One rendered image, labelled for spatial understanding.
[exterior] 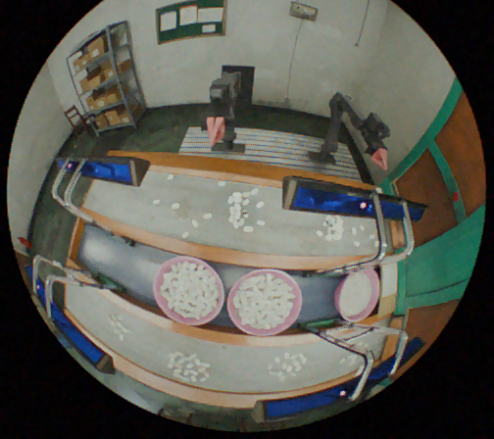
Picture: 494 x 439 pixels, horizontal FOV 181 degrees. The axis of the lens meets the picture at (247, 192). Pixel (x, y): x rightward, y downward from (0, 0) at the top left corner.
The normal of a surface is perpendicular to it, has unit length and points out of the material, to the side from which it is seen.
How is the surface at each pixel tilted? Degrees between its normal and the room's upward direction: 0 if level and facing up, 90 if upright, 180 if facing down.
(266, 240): 0
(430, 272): 90
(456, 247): 90
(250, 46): 90
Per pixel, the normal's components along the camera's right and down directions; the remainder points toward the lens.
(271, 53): -0.03, 0.87
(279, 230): 0.07, -0.50
